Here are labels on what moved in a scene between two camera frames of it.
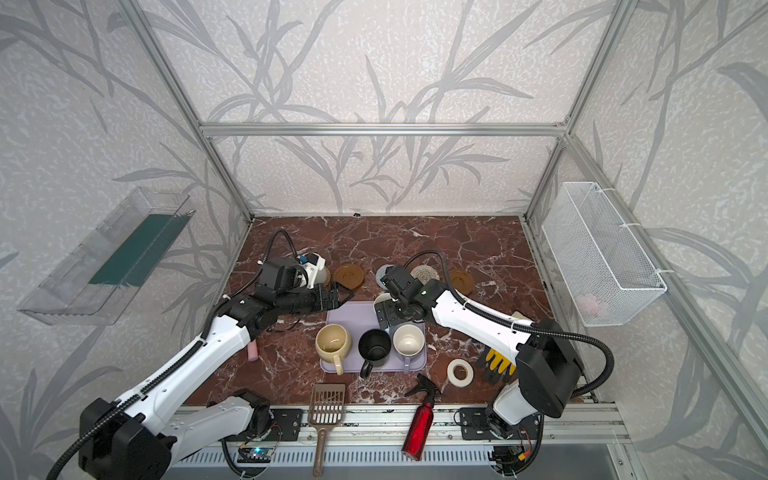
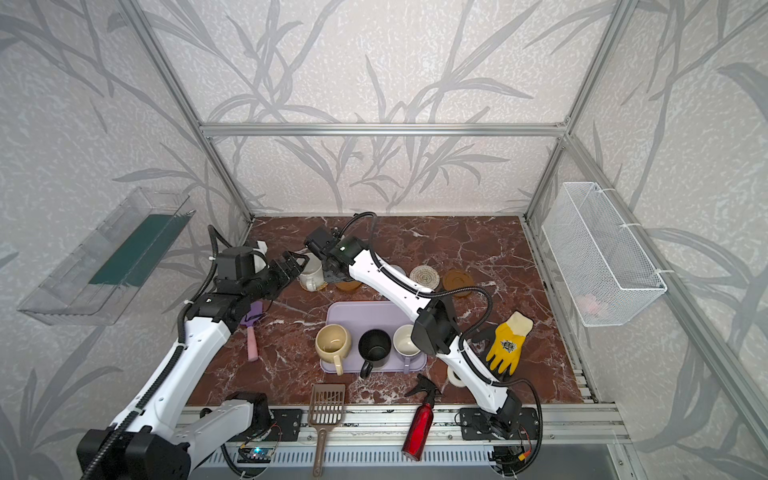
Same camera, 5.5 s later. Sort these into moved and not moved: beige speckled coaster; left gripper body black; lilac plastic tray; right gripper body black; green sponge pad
Moved: left gripper body black; right gripper body black
Not moved: lilac plastic tray; beige speckled coaster; green sponge pad
